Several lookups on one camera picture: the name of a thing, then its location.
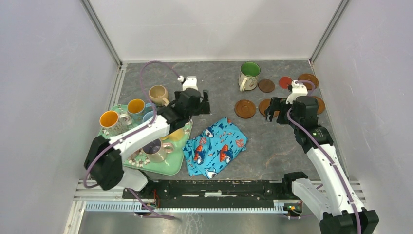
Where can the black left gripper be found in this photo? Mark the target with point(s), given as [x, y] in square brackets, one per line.
[204, 107]

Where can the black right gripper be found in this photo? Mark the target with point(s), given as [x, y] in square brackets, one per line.
[278, 104]

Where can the brown wooden coaster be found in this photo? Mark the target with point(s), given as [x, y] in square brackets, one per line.
[264, 104]
[245, 109]
[321, 105]
[309, 77]

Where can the dark brown round coaster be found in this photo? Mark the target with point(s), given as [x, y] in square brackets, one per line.
[266, 85]

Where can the red round coaster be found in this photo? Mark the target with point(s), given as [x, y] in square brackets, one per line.
[284, 82]

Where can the green inside floral mug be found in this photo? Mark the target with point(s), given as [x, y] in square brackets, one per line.
[248, 76]

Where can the yellow mug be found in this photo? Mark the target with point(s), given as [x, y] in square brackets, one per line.
[175, 136]

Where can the beige mug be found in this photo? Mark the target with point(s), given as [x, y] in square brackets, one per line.
[159, 95]

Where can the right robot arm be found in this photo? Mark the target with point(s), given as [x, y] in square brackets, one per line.
[339, 210]

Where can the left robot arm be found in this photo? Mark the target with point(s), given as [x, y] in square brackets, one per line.
[104, 161]

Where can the small cup orange inside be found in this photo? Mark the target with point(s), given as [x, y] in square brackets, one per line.
[136, 108]

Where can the floral cup orange inside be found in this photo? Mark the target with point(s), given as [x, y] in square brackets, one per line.
[114, 123]

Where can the blue shark print cloth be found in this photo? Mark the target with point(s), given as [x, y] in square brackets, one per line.
[214, 148]

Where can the light blue mug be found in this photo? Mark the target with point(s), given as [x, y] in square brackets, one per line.
[148, 112]

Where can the green floral tray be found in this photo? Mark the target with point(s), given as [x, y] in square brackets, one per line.
[139, 160]

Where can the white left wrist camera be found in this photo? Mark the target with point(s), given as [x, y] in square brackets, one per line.
[188, 82]

